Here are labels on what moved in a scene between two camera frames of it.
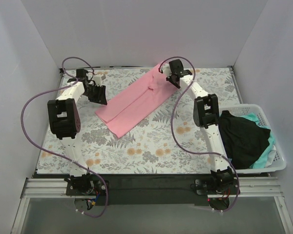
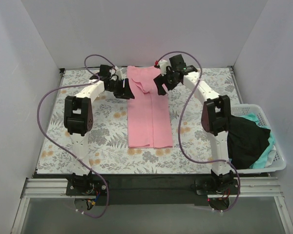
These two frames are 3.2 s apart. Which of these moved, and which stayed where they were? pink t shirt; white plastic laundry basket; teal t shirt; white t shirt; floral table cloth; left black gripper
Moved: left black gripper; pink t shirt
Stayed: white t shirt; teal t shirt; floral table cloth; white plastic laundry basket
